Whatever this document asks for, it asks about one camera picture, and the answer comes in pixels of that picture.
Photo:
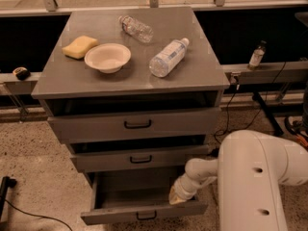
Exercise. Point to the labelled clear water bottle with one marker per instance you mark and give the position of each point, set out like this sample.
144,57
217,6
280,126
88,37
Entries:
166,60

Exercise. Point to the grey middle drawer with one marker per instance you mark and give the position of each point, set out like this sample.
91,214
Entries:
137,158

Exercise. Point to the clear crumpled plastic bottle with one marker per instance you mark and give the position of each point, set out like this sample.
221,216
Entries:
136,29

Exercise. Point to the small bottle on ledge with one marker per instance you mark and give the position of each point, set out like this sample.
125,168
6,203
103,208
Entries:
257,55

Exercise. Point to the grey drawer cabinet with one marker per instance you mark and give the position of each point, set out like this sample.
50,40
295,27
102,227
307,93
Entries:
71,88

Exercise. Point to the black stand bottom left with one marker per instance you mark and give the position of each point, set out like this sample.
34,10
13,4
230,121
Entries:
6,183

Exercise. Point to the grey bottom drawer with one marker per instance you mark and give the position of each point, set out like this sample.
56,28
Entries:
137,195

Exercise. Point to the yellow sponge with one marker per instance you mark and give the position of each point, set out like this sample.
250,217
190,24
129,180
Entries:
79,47

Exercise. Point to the grey drawer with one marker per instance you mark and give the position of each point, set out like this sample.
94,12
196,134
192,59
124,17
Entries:
137,158
137,195
134,125

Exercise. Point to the grey top drawer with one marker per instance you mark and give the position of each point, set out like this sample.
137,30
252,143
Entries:
134,125

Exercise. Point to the person's sneaker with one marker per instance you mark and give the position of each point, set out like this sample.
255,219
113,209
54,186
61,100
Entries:
297,128

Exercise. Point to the white paper bowl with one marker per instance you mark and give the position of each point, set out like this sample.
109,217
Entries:
108,57

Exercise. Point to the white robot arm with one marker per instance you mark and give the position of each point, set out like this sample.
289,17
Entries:
249,169

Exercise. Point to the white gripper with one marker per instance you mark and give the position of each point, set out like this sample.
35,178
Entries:
185,190

